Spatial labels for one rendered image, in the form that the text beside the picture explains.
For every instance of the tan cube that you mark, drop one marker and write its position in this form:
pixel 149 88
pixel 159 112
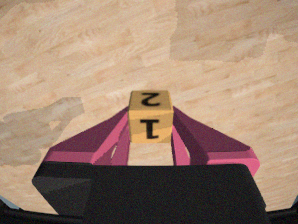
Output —
pixel 150 116

